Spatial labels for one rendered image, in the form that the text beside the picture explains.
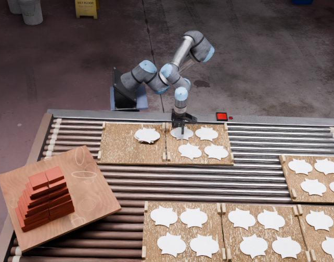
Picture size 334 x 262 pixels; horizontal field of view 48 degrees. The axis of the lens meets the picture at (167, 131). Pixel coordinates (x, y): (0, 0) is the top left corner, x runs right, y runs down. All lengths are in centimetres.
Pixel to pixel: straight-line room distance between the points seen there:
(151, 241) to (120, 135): 79
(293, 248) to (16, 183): 147
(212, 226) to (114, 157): 72
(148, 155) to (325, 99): 284
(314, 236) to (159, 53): 342
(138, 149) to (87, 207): 56
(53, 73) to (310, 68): 320
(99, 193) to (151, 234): 34
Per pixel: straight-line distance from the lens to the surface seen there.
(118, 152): 233
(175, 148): 236
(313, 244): 213
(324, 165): 249
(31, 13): 568
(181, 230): 200
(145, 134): 239
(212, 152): 235
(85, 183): 206
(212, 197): 216
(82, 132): 251
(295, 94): 461
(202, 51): 255
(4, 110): 429
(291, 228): 214
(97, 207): 196
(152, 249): 194
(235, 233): 204
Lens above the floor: 264
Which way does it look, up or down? 44 degrees down
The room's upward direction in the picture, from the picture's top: 3 degrees clockwise
